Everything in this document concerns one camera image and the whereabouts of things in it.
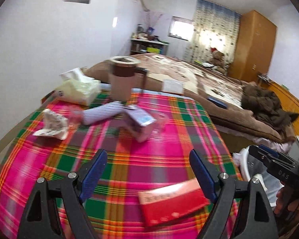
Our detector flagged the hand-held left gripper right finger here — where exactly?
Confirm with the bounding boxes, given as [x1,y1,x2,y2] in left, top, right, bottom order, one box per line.
[189,149,279,239]

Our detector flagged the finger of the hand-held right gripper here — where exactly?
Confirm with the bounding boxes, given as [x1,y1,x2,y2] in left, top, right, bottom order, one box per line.
[249,145,273,170]
[259,144,297,168]

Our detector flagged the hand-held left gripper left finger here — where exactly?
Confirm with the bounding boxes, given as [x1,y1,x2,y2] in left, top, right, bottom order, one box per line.
[17,149,108,239]

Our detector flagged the white pink bin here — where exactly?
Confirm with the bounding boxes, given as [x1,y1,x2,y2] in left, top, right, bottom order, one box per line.
[233,147,284,207]

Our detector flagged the red medicine box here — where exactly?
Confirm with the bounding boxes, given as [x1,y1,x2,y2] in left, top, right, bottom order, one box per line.
[138,179,212,227]

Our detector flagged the white foam fruit net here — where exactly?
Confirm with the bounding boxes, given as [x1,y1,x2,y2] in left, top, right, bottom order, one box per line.
[82,101,124,125]

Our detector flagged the white printed wrapper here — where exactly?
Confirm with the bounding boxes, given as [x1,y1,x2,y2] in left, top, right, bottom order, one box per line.
[32,109,69,140]

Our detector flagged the clear plastic cup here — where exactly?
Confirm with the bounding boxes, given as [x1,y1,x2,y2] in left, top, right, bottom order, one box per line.
[152,112,168,132]

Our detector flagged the purple milk carton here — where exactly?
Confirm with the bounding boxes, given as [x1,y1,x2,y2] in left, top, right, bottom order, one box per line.
[120,106,158,143]

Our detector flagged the person's right hand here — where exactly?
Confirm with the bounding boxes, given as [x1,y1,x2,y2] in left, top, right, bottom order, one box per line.
[275,185,299,219]

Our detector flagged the pale pink bed sheet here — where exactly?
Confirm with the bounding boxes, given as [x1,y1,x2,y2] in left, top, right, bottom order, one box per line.
[254,136,296,152]

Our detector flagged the pink green plaid tablecloth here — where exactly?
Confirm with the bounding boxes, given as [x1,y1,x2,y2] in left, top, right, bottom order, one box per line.
[0,90,243,239]

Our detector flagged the dark brown jacket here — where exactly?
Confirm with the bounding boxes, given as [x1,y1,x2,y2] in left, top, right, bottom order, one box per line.
[240,82,299,132]

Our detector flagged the wooden headboard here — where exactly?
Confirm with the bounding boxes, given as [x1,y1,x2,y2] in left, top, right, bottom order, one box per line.
[267,81,299,130]

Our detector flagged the green tissue pack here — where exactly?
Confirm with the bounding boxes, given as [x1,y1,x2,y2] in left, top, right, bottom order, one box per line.
[55,68,101,106]

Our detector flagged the white orange box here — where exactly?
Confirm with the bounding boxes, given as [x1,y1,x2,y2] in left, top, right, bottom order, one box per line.
[163,79,184,95]

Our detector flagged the pink brown lidded mug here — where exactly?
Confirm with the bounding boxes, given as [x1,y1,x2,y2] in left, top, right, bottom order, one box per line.
[109,56,148,101]

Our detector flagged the brown printed blanket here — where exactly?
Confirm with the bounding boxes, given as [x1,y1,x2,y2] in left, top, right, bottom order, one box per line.
[83,52,297,142]

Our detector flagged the wooden wardrobe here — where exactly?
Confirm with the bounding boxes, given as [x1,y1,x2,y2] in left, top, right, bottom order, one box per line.
[228,10,277,82]

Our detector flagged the brown teddy bear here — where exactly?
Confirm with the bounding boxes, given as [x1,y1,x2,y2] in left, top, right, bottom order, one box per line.
[210,47,227,74]

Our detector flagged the heart print curtain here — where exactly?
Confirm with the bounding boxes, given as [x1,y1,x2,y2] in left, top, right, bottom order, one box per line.
[183,0,241,66]

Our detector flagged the white shelf unit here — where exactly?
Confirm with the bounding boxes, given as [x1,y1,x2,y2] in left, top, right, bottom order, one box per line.
[130,38,170,55]

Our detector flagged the small window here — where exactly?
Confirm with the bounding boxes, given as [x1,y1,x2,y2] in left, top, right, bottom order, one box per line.
[170,16,193,41]

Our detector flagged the wrapped air conditioner pipe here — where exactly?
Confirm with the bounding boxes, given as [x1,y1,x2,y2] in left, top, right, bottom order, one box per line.
[137,0,150,13]

